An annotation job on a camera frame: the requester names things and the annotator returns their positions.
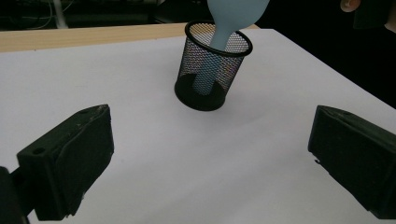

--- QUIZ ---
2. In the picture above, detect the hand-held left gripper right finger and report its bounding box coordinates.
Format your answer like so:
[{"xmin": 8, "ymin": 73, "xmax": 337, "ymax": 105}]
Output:
[{"xmin": 307, "ymin": 105, "xmax": 396, "ymax": 220}]

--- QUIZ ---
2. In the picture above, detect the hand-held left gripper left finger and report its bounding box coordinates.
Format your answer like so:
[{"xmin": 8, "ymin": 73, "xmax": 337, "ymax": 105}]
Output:
[{"xmin": 17, "ymin": 104, "xmax": 115, "ymax": 222}]

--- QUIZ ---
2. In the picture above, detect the black mesh pen cup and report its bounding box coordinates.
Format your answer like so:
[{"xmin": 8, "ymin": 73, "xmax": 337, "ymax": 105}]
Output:
[{"xmin": 174, "ymin": 20, "xmax": 254, "ymax": 112}]

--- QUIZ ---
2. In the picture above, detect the wooden table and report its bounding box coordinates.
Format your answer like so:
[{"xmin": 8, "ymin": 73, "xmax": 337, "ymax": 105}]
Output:
[{"xmin": 0, "ymin": 21, "xmax": 261, "ymax": 53}]

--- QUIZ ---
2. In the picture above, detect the white-legged background desk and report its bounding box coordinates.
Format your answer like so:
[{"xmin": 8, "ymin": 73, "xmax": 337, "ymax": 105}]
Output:
[{"xmin": 50, "ymin": 0, "xmax": 69, "ymax": 30}]

